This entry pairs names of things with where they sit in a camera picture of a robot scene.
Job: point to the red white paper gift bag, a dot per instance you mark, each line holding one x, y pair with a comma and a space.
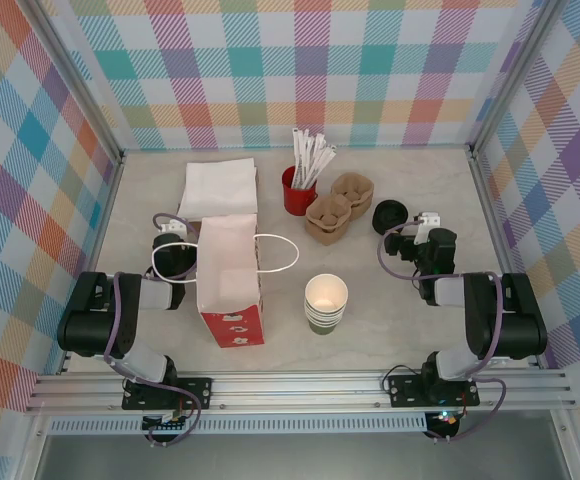
230, 325

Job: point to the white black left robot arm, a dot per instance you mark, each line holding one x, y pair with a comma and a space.
95, 320

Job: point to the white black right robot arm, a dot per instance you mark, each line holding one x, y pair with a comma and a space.
515, 325

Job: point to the white paper napkin stack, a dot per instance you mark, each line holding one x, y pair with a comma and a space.
217, 187

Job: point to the red metal bucket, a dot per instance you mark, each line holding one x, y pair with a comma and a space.
295, 202

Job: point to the small green circuit board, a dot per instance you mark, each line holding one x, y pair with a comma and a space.
170, 422

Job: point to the circuit board with lit LEDs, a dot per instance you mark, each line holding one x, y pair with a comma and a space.
445, 419

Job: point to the grey metal base panel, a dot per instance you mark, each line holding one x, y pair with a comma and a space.
295, 460

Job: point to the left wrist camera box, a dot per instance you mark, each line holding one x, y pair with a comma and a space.
174, 226

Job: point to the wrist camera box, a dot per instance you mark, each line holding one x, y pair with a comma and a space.
429, 218
174, 226

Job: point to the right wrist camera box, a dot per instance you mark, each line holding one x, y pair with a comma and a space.
429, 218

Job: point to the aluminium side rail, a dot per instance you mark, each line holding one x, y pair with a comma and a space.
487, 200
111, 190

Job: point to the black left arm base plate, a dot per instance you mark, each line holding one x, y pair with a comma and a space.
195, 392

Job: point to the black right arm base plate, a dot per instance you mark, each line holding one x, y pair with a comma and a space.
405, 390

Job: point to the aluminium mounting rail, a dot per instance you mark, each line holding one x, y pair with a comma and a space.
295, 392

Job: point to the aluminium frame post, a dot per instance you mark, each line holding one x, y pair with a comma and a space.
514, 75
85, 85

